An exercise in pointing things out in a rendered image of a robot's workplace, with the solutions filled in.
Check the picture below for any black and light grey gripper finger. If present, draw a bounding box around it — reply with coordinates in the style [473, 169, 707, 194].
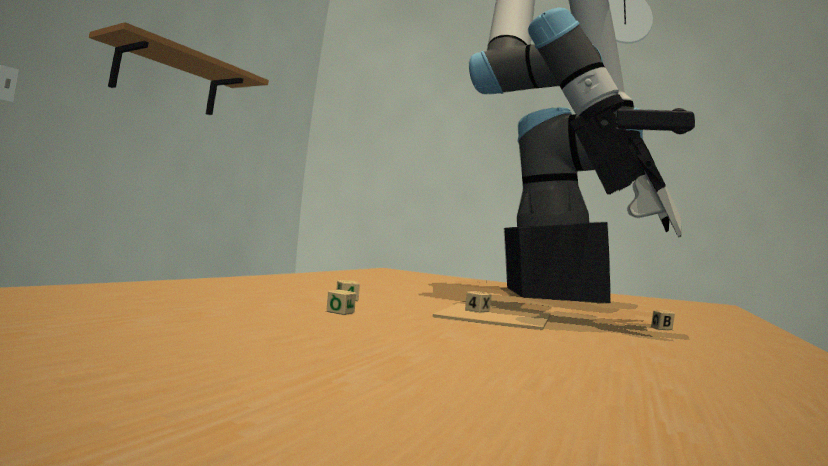
[627, 180, 669, 232]
[630, 143, 682, 238]

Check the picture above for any tan square mat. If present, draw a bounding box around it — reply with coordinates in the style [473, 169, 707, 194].
[432, 303, 551, 330]

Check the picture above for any beige letter block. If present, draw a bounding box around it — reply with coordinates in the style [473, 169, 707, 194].
[337, 280, 360, 301]
[651, 310, 675, 330]
[327, 290, 356, 315]
[465, 291, 492, 313]

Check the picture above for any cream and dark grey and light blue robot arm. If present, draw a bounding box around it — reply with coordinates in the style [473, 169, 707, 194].
[469, 0, 695, 227]

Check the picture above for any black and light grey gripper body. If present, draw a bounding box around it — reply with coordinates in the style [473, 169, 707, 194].
[570, 94, 654, 195]

